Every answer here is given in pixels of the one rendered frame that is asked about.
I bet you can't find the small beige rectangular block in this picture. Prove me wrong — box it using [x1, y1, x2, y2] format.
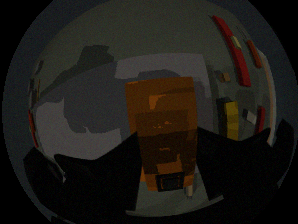
[243, 109, 257, 124]

